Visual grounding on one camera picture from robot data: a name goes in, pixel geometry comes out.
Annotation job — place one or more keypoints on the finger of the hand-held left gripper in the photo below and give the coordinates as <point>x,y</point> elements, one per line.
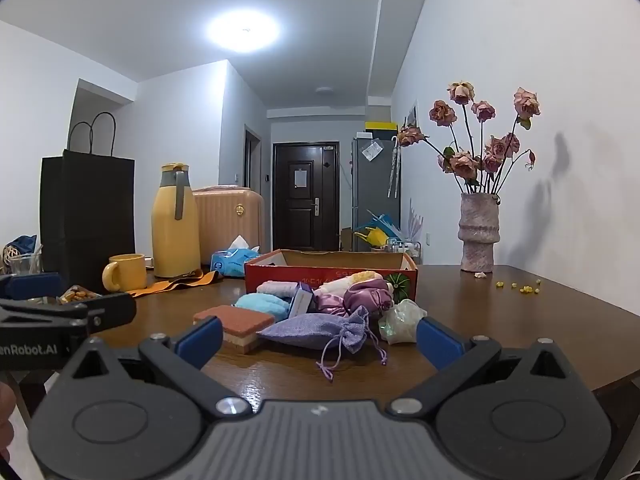
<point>30,286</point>
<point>112,310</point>

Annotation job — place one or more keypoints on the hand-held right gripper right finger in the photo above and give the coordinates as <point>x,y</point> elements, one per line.
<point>440,342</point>

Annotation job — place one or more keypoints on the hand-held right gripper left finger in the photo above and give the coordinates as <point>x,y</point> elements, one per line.
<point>200,341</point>

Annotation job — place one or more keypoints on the light blue fluffy towel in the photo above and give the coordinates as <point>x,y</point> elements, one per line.
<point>260,305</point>

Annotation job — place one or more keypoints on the red cardboard box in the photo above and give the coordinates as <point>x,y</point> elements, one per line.
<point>280,272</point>

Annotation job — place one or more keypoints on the person's left hand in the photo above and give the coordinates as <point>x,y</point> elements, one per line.
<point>6,415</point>

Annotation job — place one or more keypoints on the drinking glass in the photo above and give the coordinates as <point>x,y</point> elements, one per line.
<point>25,264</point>

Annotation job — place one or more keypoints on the snack bowl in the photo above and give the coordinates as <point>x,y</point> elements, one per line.
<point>80,295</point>

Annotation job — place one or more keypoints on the woven ball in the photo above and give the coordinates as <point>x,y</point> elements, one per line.
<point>6,257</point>

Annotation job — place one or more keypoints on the yellow mug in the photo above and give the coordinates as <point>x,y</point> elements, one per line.
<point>127,272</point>

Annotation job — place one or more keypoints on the blue cloth bag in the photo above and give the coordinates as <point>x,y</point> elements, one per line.
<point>25,245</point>

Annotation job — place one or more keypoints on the orange scouring sponge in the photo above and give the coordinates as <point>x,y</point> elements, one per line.
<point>240,320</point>

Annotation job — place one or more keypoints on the clear plastic bag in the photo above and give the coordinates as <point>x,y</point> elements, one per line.
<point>400,320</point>

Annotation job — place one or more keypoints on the blue tissue pack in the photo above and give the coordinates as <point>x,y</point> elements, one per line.
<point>227,262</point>

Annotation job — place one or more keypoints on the mauve satin pouch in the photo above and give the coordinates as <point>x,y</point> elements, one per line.
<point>330,305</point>
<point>370,297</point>

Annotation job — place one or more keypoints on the lilac folded towel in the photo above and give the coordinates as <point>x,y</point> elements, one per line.
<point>275,288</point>

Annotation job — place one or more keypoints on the black paper bag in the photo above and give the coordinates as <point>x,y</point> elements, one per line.
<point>85,210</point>

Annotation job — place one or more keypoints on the yellow thermos jug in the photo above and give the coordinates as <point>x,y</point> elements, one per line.
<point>175,240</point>

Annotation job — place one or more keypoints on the scattered yellow crumbs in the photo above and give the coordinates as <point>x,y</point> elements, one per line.
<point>525,289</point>

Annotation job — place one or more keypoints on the small blue box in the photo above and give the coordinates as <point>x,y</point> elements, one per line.
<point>302,302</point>

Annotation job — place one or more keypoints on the cream and yellow plush towel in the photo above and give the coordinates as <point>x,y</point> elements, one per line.
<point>345,282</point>

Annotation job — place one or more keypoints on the pink textured vase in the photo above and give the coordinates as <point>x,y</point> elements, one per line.
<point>477,230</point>

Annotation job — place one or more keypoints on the pink suitcase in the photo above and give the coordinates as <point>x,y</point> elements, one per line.
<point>230,225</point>

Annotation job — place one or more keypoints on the yellow watering can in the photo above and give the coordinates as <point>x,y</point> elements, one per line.
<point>372,237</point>

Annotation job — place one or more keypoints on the pile of colourful toys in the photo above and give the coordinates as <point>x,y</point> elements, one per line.
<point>387,225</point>

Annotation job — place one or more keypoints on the grey refrigerator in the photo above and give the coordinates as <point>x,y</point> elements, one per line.
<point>370,190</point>

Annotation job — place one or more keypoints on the dark entrance door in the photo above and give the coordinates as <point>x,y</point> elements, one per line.
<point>305,210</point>

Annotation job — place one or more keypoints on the hanging folded umbrella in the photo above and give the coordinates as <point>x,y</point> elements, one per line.
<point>394,170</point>

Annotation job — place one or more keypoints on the dried pink roses bouquet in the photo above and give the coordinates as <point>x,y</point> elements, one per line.
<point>465,162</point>

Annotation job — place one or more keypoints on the paper on door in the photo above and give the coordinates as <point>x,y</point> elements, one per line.
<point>299,178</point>

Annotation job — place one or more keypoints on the paper on refrigerator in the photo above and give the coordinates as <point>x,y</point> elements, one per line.
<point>371,151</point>

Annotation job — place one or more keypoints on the yellow box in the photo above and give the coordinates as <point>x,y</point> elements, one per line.
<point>381,126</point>

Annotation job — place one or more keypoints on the round ceiling light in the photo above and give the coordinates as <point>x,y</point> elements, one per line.
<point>243,31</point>

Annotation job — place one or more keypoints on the grey interior door frame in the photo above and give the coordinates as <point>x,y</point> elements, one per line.
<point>252,160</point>

